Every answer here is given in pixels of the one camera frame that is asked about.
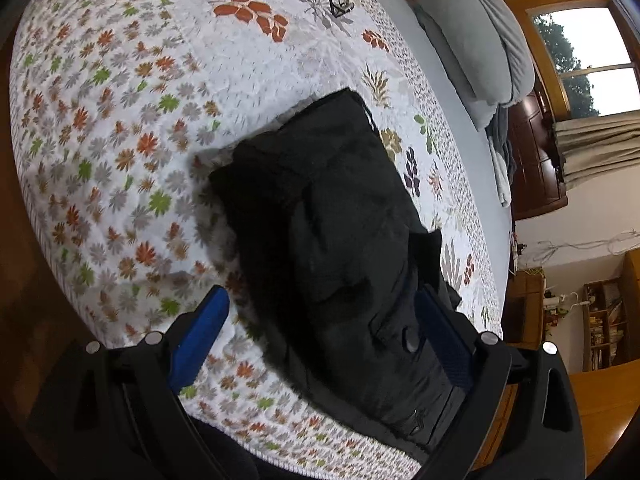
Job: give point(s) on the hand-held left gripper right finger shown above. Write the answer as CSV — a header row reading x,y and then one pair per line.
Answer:
x,y
445,340

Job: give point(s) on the grey blanket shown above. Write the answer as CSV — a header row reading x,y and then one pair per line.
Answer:
x,y
500,160

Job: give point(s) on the floral quilted bedspread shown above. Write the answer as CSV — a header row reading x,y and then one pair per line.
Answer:
x,y
125,110

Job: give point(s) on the grey pillow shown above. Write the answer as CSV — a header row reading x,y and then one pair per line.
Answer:
x,y
460,25
510,50

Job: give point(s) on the beige curtain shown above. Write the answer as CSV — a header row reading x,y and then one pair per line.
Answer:
x,y
600,150

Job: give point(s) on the black pants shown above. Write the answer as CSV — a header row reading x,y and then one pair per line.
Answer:
x,y
325,235

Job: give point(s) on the grey bed sheet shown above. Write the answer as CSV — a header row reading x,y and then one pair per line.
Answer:
x,y
432,77

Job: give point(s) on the light wooden nightstand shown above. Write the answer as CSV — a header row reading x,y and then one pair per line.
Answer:
x,y
527,305

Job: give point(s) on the wooden framed window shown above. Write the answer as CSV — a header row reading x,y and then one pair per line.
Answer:
x,y
585,40

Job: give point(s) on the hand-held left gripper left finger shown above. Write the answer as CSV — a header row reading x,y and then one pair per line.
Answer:
x,y
200,335

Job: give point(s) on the wooden bookshelf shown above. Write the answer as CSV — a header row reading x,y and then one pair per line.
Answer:
x,y
605,325

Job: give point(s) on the dark wooden cabinet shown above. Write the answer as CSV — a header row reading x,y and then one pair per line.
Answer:
x,y
537,170

